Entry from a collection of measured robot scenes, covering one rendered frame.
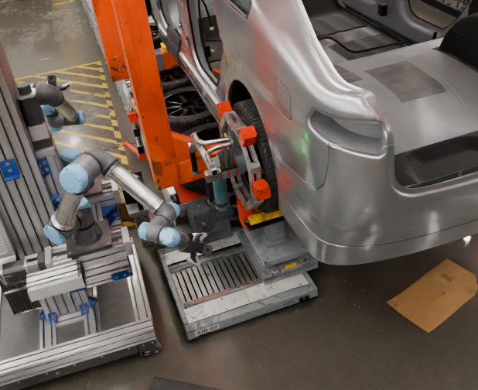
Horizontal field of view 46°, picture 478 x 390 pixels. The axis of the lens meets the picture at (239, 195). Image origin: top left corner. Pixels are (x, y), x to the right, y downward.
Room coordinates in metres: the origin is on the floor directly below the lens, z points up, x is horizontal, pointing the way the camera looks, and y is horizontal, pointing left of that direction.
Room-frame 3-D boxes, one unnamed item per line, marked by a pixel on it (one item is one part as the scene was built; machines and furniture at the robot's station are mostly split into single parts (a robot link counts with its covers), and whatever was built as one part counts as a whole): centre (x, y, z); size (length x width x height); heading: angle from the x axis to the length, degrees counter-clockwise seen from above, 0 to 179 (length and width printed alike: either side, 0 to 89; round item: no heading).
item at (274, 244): (2.76, -0.20, 0.32); 0.40 x 0.30 x 0.28; 15
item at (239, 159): (2.69, 0.04, 0.85); 0.21 x 0.14 x 0.14; 105
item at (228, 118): (2.71, -0.03, 0.85); 0.54 x 0.07 x 0.54; 15
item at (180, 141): (3.20, 0.14, 0.69); 0.52 x 0.17 x 0.35; 105
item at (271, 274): (2.76, -0.20, 0.13); 0.50 x 0.36 x 0.10; 15
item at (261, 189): (2.41, -0.12, 0.85); 0.09 x 0.08 x 0.07; 15
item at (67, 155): (2.73, 0.90, 0.98); 0.13 x 0.12 x 0.14; 88
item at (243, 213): (2.72, -0.07, 0.48); 0.16 x 0.12 x 0.17; 105
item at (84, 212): (2.24, 0.79, 0.98); 0.13 x 0.12 x 0.14; 151
